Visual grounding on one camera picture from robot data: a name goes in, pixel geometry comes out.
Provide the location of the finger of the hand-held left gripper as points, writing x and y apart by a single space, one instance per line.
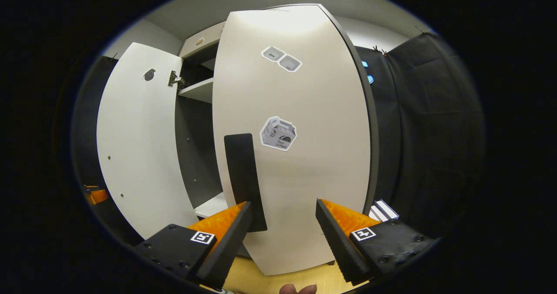
98 197
91 187

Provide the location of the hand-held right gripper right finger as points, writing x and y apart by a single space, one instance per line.
337 246

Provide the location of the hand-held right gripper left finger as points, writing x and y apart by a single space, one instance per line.
228 246

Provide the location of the white cabinet door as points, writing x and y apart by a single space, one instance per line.
313 176
139 146

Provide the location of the white and grey cabinet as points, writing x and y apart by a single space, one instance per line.
196 155

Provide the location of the white and purple box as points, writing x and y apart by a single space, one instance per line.
383 210

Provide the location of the black backdrop cloth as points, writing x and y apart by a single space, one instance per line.
435 133

